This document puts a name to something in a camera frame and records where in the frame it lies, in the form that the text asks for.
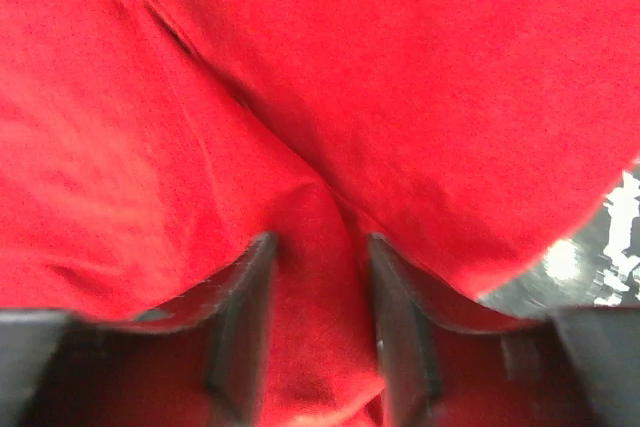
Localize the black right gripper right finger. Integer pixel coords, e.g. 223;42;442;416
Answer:
368;234;639;426

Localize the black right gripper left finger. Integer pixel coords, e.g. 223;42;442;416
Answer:
1;233;277;426

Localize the red t-shirt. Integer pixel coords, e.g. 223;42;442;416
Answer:
1;0;639;426

